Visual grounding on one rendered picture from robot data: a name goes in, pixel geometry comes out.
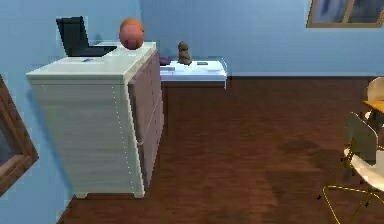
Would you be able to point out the white low table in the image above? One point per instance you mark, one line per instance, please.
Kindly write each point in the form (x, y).
(195, 71)

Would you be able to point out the small grey remote control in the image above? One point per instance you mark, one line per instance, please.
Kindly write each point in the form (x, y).
(202, 63)

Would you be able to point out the dark purple bowl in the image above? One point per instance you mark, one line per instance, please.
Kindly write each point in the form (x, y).
(164, 61)

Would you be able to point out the brown statuette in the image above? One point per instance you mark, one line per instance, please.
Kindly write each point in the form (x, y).
(183, 53)

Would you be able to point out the white chest of drawers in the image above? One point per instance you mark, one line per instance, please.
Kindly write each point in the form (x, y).
(100, 110)

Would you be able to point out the orange basketball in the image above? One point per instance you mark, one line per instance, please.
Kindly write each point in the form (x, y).
(131, 35)

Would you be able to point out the small blue pen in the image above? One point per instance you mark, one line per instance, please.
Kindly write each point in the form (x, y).
(88, 60)

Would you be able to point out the black laptop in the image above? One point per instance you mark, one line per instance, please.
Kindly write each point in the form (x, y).
(76, 39)

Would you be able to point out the cream chair with yellow legs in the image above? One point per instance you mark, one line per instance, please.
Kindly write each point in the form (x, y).
(361, 146)
(376, 90)

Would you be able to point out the wooden framed mirror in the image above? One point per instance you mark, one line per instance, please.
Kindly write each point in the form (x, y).
(15, 146)

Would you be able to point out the wooden framed window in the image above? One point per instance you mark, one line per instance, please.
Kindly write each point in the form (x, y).
(346, 13)

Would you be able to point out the orange round table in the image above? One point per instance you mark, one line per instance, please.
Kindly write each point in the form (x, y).
(376, 108)

